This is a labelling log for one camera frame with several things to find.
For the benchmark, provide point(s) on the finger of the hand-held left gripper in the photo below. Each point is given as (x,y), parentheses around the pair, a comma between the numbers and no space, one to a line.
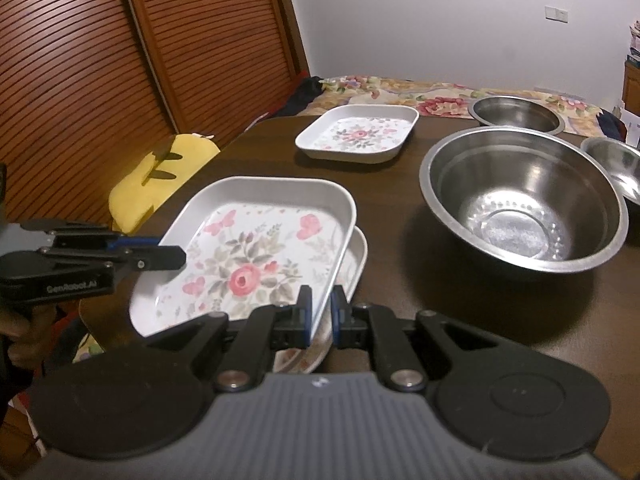
(131,243)
(160,258)

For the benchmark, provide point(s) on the pile of bags and papers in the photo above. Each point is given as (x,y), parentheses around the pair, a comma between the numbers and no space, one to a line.
(635,40)

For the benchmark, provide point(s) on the white wall switch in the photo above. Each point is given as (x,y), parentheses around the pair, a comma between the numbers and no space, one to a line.
(556,13)

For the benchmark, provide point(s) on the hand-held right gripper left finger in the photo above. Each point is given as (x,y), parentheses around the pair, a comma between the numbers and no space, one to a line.
(304,310)

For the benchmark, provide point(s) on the person's left hand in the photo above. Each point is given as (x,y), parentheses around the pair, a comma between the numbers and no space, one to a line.
(22,332)

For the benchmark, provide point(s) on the flat-rimmed steel bowl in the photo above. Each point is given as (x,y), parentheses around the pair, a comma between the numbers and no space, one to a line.
(515,112)

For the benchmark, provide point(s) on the large floral square plate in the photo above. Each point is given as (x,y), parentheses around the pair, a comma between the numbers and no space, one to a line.
(240,255)

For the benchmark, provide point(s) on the dark cloth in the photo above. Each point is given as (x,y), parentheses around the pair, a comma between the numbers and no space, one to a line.
(300,97)

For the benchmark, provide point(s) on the large steel bowl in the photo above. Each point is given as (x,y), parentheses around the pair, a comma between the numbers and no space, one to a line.
(520,200)

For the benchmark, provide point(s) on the white square plate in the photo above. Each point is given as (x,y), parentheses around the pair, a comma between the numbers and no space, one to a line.
(352,270)

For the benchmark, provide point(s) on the small floral square plate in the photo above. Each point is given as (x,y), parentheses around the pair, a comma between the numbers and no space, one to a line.
(357,132)

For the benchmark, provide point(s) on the wooden sideboard cabinet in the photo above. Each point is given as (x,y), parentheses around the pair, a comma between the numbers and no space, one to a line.
(632,82)

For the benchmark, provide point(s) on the wooden louvered door panel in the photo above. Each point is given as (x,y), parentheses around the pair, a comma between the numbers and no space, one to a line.
(220,35)
(65,85)

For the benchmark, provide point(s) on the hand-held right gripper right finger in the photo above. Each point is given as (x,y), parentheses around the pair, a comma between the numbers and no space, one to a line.
(338,312)

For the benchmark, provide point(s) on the white card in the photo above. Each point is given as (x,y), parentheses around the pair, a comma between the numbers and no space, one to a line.
(632,127)

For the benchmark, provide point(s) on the floral blanket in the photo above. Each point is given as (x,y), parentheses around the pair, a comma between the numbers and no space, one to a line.
(440,95)

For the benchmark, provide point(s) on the yellow plush cushion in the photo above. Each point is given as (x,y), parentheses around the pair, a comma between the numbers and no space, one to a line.
(155,185)

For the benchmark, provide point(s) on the small steel bowl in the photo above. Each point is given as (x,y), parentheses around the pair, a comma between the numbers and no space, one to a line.
(617,165)

